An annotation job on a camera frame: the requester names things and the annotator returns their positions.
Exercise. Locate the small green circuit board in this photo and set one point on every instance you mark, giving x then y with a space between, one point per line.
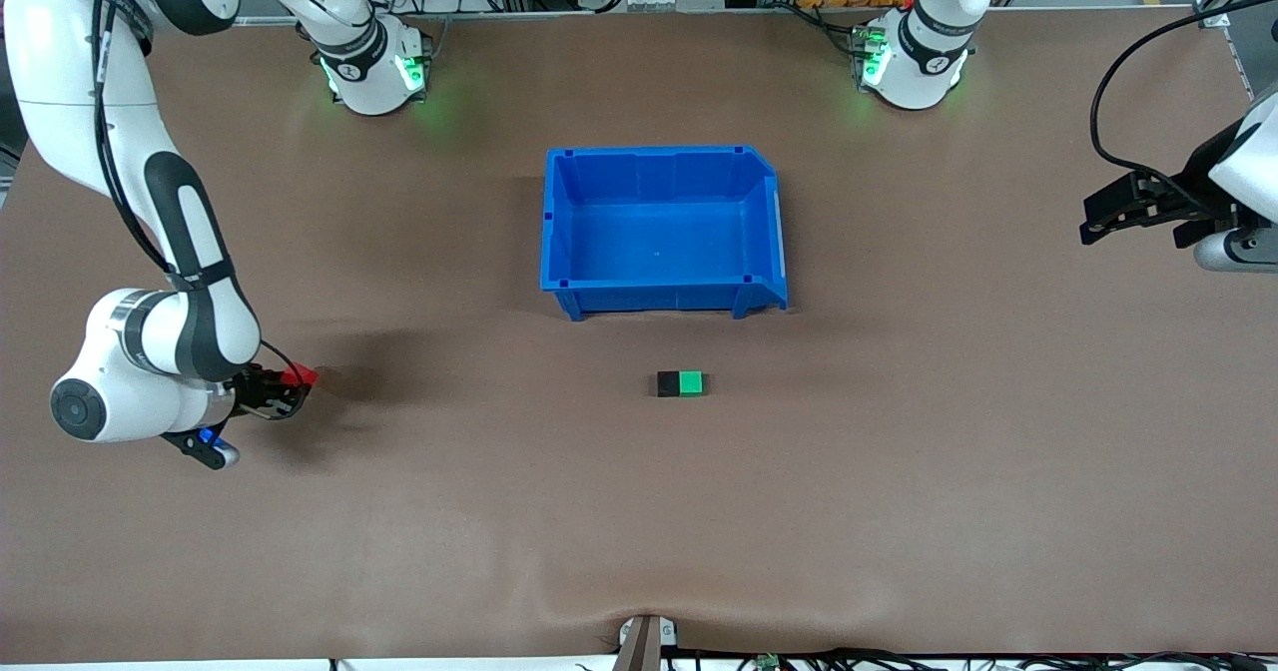
768 662

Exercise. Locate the blue plastic storage bin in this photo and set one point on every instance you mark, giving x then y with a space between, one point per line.
649 242

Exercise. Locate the white corner bracket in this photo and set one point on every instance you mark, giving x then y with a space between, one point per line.
1216 19

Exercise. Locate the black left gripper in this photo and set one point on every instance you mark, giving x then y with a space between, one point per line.
1195 189

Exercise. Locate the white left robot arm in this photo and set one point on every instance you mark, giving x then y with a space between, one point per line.
919 62

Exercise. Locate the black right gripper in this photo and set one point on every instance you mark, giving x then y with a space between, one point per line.
256 391

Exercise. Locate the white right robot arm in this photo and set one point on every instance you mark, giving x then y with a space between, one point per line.
80 82

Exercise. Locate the brown table mat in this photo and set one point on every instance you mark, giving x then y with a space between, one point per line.
399 551

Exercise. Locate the small black cube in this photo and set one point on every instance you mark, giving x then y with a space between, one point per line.
668 385

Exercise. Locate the small red cube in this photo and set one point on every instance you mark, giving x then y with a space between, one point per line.
303 377

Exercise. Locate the metal clamp bracket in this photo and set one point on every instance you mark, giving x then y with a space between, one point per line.
644 646

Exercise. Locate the small green cube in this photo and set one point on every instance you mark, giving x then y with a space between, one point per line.
691 383

